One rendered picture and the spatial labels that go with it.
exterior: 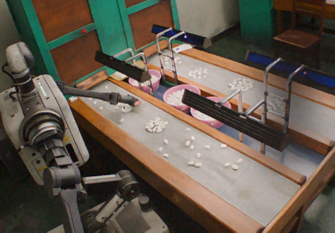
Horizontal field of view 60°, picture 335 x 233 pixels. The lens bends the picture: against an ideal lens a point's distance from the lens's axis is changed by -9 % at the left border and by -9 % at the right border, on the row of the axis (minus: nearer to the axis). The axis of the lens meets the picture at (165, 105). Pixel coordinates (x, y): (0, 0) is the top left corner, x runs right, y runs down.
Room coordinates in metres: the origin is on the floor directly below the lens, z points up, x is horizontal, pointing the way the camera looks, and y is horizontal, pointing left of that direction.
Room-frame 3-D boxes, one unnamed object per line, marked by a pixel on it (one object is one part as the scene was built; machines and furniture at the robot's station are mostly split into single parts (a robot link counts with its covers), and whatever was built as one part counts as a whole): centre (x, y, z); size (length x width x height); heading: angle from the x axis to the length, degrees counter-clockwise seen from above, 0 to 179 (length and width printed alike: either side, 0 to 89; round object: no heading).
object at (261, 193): (1.56, 0.06, 0.73); 1.81 x 0.30 x 0.02; 34
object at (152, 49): (2.66, -0.01, 0.83); 0.30 x 0.06 x 0.07; 124
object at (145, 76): (1.95, 0.26, 1.08); 0.62 x 0.08 x 0.07; 34
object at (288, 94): (1.42, -0.69, 0.90); 0.20 x 0.19 x 0.45; 34
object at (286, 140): (1.15, -0.29, 1.08); 0.62 x 0.08 x 0.07; 34
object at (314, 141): (1.84, -0.35, 0.71); 1.81 x 0.05 x 0.11; 34
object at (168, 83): (2.22, -0.14, 0.90); 0.20 x 0.19 x 0.45; 34
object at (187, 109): (1.88, -0.13, 0.72); 0.27 x 0.27 x 0.10
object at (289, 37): (3.09, -1.68, 0.45); 0.44 x 0.43 x 0.91; 30
